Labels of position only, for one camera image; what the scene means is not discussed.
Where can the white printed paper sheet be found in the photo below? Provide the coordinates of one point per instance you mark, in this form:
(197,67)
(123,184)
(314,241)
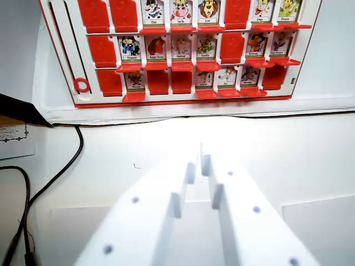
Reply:
(16,141)

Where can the red and white game board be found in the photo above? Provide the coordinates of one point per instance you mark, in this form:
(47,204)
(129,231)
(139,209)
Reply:
(177,52)

